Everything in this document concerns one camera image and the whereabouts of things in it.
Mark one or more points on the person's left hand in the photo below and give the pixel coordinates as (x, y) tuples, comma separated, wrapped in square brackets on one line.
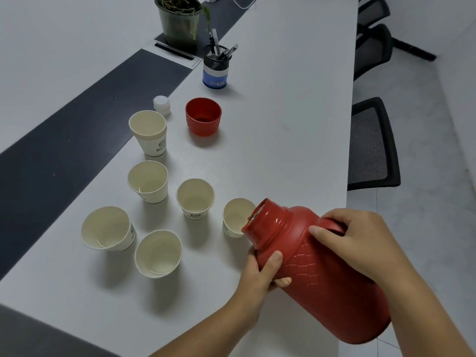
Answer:
[(253, 293)]

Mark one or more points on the person's right hand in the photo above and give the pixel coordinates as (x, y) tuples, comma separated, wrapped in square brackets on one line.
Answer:
[(372, 249)]

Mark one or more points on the red thermos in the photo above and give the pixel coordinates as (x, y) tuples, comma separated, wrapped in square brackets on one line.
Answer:
[(334, 297)]

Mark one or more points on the white paper cup blue print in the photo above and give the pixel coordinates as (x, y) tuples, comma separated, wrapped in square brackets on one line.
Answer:
[(195, 197), (147, 180), (106, 228), (158, 254), (234, 219)]

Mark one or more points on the red thermos lid cup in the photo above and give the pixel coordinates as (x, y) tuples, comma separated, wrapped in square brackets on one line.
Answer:
[(202, 126)]

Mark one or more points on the white thermos stopper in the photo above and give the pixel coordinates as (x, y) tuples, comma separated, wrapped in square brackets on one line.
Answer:
[(161, 104)]

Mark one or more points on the person's left forearm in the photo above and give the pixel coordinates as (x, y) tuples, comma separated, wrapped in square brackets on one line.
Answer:
[(208, 334)]

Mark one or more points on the person's right forearm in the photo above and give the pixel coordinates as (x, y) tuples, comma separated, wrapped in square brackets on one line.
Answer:
[(427, 319)]

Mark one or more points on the white conference table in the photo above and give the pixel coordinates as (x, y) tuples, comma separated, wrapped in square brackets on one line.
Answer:
[(290, 126)]

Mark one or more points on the black mesh office chair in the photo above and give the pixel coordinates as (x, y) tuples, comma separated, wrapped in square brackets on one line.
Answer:
[(372, 52), (373, 12), (368, 144)]

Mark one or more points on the black mesh pen holder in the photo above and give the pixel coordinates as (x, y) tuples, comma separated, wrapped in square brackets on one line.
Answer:
[(215, 79)]

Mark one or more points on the silver utility knife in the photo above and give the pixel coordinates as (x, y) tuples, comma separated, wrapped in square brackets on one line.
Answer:
[(230, 51)]

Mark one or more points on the black white marker pen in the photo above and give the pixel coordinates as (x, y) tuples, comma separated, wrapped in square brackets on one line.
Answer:
[(214, 38)]

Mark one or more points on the potted green plant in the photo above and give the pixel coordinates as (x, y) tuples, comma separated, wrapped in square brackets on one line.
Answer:
[(178, 29)]

